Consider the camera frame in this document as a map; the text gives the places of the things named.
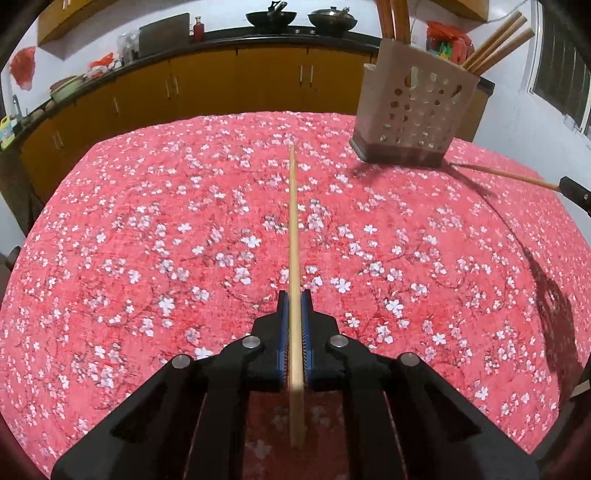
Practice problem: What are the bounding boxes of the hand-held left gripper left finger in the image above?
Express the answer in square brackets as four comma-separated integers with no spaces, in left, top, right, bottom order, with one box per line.
[51,290,291,480]

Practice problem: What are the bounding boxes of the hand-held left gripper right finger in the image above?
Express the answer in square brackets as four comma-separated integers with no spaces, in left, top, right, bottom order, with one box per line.
[300,290,541,480]

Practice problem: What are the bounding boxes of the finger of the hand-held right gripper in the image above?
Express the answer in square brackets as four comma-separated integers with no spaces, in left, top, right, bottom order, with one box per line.
[558,176,591,212]

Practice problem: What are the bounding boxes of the beige perforated utensil holder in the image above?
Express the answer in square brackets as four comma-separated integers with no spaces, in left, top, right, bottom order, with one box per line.
[349,38,481,168]

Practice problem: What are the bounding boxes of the window with grille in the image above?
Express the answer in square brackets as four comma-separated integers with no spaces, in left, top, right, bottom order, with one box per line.
[531,0,591,134]

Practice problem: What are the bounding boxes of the red floral tablecloth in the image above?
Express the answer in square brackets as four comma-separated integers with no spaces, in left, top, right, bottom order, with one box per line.
[0,111,591,480]

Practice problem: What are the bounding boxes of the red snack bags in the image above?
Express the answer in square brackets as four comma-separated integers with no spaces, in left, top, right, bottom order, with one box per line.
[425,21,474,65]

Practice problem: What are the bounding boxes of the yellow kitchen base cabinets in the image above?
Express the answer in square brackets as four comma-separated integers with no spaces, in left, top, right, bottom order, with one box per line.
[18,44,495,204]

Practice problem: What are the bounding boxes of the black kitchen countertop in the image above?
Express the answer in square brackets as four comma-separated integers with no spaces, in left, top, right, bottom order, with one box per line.
[0,23,495,153]

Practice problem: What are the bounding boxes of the lidded metal pan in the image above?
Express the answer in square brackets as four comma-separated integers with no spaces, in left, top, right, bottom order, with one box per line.
[307,7,358,38]

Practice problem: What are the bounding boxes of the black wok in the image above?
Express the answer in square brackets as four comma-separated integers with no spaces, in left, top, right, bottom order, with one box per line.
[245,1,298,32]

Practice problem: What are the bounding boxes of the dark cutting board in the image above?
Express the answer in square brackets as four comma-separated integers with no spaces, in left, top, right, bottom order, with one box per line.
[139,13,191,58]

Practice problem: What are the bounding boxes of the red and white plastic bag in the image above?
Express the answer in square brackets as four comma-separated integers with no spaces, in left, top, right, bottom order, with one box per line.
[88,52,122,79]

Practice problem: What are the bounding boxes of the clear plastic bag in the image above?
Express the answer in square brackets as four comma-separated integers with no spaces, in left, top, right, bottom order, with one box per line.
[116,31,140,63]

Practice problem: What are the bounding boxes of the green bowl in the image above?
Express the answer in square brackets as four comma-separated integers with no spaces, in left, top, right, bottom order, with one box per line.
[49,75,86,103]

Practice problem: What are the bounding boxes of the yellow detergent bottle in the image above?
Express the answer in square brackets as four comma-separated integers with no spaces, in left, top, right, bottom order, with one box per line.
[0,115,17,151]

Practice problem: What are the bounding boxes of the red bag on wall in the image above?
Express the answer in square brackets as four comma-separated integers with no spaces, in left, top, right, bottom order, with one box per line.
[10,46,38,90]

